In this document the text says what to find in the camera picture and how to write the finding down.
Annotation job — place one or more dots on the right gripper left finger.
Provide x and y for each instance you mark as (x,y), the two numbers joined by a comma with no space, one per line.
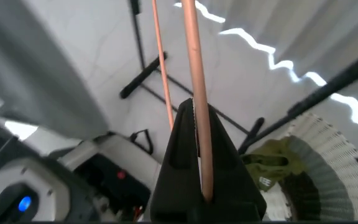
(176,186)

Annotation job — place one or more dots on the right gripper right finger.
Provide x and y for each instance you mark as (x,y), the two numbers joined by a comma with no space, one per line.
(232,186)

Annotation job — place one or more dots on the pink clothes hanger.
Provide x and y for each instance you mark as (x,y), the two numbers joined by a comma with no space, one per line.
(197,62)

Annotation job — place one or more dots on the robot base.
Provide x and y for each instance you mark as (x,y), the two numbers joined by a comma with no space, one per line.
(42,180)

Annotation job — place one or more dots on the white laundry basket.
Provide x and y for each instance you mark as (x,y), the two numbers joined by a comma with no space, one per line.
(337,161)

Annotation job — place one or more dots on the black clothes rack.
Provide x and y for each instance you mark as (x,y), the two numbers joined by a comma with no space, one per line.
(322,91)

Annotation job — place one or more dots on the green printed garment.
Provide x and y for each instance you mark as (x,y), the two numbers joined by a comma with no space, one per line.
(275,168)

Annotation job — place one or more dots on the white curtain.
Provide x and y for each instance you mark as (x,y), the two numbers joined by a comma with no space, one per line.
(306,25)

